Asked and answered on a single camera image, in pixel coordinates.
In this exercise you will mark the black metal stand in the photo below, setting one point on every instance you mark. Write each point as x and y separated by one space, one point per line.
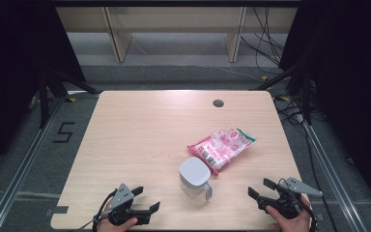
44 100
307 96

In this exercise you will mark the light wooden shelf unit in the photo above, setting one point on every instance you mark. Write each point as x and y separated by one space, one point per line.
119 42

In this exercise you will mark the person's right hand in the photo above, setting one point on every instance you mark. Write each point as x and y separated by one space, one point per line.
294 225

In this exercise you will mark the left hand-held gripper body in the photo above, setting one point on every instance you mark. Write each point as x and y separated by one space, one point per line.
122 196

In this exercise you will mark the aluminium floor rail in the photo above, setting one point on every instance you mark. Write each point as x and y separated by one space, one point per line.
331 180
22 167

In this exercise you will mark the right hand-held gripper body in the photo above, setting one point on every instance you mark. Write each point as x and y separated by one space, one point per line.
285 204

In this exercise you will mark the person's left hand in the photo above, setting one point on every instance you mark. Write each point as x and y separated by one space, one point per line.
119 228

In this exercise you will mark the pink snack bag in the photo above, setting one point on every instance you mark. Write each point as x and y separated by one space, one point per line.
225 146

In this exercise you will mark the dark curtain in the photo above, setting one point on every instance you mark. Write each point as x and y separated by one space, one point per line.
351 80
9 64

